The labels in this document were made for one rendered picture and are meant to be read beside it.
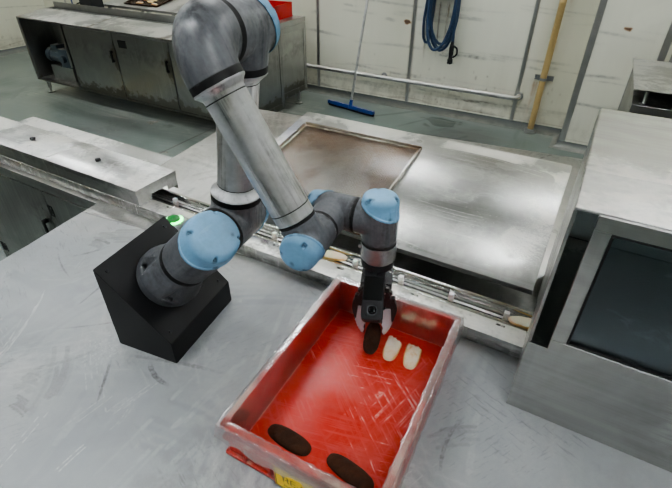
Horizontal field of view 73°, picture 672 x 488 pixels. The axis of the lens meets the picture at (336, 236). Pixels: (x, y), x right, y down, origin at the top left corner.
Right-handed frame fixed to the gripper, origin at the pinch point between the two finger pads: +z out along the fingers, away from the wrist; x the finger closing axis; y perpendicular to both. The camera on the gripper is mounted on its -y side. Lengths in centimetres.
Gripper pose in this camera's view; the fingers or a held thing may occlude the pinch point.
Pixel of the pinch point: (372, 331)
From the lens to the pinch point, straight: 110.3
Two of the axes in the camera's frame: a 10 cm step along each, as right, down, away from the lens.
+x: -9.9, -0.9, 1.3
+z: 0.0, 8.3, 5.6
